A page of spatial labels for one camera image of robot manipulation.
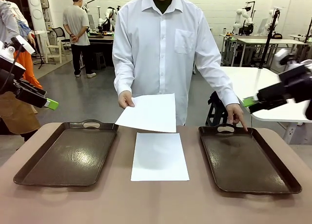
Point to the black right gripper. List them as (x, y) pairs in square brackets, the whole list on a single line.
[(299, 82)]

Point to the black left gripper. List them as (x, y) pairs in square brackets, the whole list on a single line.
[(9, 78)]

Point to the white A4 paper sheet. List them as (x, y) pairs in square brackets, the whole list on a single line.
[(151, 113)]

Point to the person's right forearm white sleeve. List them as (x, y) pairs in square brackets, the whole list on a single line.
[(122, 80)]

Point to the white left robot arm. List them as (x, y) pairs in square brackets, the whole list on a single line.
[(5, 52)]

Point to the person's left forearm white sleeve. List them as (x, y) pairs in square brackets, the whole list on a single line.
[(221, 87)]

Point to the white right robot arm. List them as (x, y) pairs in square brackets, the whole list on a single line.
[(309, 109)]

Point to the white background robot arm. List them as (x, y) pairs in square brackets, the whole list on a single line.
[(271, 22), (240, 19)]

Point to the person's left hand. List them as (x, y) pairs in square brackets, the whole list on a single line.
[(235, 113)]

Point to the person's right hand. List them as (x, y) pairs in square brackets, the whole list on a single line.
[(125, 99)]

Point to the figure in orange skirt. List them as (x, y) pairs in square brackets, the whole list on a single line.
[(29, 68)]

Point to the person in brown apron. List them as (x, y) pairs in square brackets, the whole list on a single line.
[(14, 112)]

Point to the white rounded table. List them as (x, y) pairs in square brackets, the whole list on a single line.
[(248, 80)]

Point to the black floor tripod stand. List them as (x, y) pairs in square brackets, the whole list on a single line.
[(42, 61)]

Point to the white wooden folding chair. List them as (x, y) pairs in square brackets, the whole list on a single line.
[(54, 51)]

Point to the black bag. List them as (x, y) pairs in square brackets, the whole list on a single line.
[(214, 97)]

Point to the black step stool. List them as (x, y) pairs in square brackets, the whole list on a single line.
[(214, 114)]

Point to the grey background work table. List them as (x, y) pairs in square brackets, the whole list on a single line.
[(256, 42)]

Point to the black mesh office chair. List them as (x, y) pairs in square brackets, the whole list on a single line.
[(58, 32)]

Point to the small black plastic stool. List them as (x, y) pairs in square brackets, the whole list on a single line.
[(100, 61)]

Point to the white tower air conditioner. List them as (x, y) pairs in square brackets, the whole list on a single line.
[(36, 12)]

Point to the person in grey t-shirt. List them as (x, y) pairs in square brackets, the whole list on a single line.
[(76, 24)]

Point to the dark background workbench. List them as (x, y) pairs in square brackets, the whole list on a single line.
[(102, 42)]

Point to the white black humanoid robot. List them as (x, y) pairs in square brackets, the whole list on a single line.
[(109, 17)]

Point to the person in white shirt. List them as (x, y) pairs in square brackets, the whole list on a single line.
[(158, 51)]

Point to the white A4 paper stack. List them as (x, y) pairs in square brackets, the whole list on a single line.
[(159, 158)]

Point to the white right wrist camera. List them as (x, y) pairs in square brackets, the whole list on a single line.
[(281, 55)]

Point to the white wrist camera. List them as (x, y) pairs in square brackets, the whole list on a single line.
[(281, 55), (25, 45)]

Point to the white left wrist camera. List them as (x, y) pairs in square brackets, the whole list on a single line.
[(25, 45)]

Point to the black tripod pole with camera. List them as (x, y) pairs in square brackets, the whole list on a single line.
[(268, 39)]

